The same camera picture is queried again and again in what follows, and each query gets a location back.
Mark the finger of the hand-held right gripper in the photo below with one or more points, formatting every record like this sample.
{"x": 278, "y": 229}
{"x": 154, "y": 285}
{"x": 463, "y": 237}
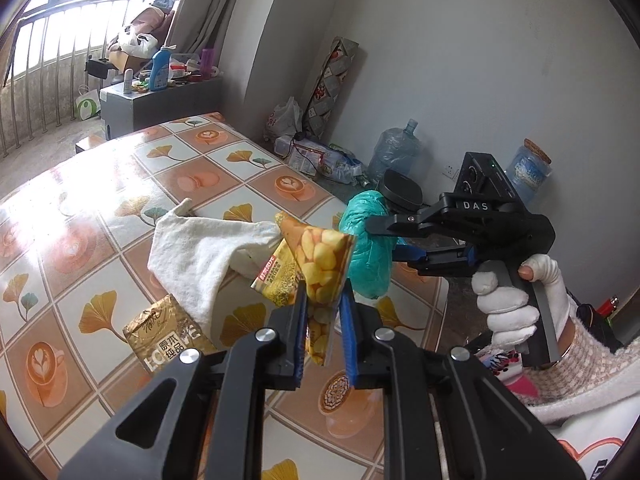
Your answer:
{"x": 440, "y": 264}
{"x": 400, "y": 224}

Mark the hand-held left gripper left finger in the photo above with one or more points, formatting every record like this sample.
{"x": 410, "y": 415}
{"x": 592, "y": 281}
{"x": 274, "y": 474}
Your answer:
{"x": 301, "y": 320}

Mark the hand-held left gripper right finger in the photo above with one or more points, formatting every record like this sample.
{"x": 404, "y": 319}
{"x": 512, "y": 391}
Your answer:
{"x": 348, "y": 335}

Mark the green plastic bag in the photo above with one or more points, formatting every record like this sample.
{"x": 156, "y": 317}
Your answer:
{"x": 367, "y": 260}

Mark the yellow snack bag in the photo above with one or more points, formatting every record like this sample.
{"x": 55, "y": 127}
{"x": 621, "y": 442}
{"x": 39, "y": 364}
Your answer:
{"x": 320, "y": 260}

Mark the white wipe cloth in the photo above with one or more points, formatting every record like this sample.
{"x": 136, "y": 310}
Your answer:
{"x": 200, "y": 255}

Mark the person's right forearm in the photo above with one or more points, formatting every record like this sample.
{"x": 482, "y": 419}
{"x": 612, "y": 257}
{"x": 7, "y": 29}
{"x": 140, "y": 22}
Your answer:
{"x": 592, "y": 365}

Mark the person's right hand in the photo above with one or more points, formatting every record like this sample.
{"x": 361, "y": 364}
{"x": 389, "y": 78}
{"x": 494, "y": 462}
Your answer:
{"x": 505, "y": 310}

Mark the blue capped water bottle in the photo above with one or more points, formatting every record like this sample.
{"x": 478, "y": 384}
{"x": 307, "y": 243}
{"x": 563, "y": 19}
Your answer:
{"x": 530, "y": 172}

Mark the blue water jug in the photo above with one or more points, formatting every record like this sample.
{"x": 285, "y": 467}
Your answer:
{"x": 395, "y": 152}

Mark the pile of packets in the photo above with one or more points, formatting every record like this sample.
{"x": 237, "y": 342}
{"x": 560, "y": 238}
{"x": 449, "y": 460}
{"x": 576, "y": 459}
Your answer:
{"x": 325, "y": 160}

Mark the red lighter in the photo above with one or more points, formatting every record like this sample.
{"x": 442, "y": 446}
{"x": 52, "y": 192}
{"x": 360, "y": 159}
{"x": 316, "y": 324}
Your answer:
{"x": 607, "y": 307}

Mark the gold coffee packet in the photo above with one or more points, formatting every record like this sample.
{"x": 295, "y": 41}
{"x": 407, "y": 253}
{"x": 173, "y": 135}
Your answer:
{"x": 160, "y": 332}

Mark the tall printed box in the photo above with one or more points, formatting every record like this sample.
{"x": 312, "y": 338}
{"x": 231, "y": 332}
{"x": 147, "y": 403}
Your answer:
{"x": 330, "y": 87}

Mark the white shopping bag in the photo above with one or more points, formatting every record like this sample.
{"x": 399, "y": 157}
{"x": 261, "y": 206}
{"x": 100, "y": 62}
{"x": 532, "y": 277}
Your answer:
{"x": 284, "y": 120}

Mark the tile patterned tablecloth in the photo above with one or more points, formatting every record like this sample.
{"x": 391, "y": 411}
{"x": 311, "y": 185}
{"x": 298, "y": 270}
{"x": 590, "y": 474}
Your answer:
{"x": 75, "y": 260}

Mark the person's white printed top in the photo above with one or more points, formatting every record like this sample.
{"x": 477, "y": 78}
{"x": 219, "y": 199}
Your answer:
{"x": 590, "y": 450}

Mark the purple cup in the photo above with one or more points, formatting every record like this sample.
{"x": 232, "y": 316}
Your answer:
{"x": 207, "y": 64}

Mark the grey cabinet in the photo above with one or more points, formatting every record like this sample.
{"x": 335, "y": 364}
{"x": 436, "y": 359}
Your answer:
{"x": 160, "y": 107}

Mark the blue detergent bottle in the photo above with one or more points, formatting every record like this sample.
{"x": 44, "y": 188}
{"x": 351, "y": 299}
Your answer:
{"x": 161, "y": 70}

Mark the beige curtain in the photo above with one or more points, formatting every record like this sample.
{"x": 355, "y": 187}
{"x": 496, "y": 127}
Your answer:
{"x": 210, "y": 5}

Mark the small white bottle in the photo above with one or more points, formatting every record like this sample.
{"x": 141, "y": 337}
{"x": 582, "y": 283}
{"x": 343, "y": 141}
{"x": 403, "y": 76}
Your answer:
{"x": 129, "y": 81}

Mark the white paper bag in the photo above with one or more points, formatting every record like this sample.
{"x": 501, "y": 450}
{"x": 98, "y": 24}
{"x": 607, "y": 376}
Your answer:
{"x": 89, "y": 105}

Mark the cardboard box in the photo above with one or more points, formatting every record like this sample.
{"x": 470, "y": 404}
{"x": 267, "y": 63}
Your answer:
{"x": 122, "y": 60}

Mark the white plastic bag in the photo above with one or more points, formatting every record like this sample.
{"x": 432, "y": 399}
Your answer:
{"x": 137, "y": 44}

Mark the metal balcony railing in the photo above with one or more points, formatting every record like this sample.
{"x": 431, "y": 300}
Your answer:
{"x": 50, "y": 60}

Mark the white wall socket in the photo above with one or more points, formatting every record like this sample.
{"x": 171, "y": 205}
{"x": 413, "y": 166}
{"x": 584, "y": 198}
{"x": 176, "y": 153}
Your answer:
{"x": 452, "y": 171}

